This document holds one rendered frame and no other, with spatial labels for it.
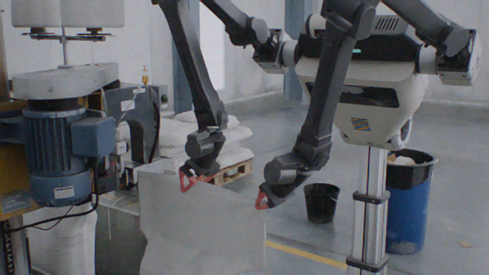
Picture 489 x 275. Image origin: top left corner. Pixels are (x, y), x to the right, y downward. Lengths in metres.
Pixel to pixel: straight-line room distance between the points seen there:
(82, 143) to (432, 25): 0.88
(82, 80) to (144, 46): 5.94
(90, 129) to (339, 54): 0.62
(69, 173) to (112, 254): 1.14
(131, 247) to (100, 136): 1.11
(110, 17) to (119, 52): 5.57
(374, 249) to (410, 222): 1.72
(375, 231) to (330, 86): 0.87
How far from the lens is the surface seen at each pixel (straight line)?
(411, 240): 3.65
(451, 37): 1.30
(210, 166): 1.45
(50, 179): 1.33
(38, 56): 5.54
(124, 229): 2.32
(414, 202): 3.54
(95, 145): 1.28
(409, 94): 1.53
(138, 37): 7.17
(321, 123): 1.15
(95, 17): 1.36
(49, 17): 1.60
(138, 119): 1.72
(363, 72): 1.54
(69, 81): 1.28
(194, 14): 7.44
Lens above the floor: 1.54
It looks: 13 degrees down
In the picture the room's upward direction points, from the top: straight up
